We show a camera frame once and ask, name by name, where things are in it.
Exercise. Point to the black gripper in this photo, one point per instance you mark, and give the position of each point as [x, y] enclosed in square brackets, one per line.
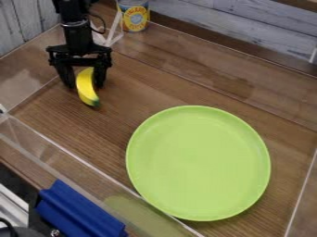
[79, 52]

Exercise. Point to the yellow toy banana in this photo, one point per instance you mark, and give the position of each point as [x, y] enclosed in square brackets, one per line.
[85, 87]

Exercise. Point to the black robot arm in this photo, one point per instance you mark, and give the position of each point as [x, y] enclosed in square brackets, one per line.
[72, 11]

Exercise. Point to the green round plate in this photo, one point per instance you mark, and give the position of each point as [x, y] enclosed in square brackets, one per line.
[198, 163]

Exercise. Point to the yellow blue labelled can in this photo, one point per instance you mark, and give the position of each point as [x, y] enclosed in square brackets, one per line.
[135, 11]

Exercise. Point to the blue plastic block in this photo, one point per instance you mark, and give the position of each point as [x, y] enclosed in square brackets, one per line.
[75, 215]

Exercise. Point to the clear acrylic corner bracket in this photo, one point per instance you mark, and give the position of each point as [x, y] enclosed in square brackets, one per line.
[109, 35]

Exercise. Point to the clear acrylic tray wall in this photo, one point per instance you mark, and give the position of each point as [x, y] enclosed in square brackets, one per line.
[43, 162]

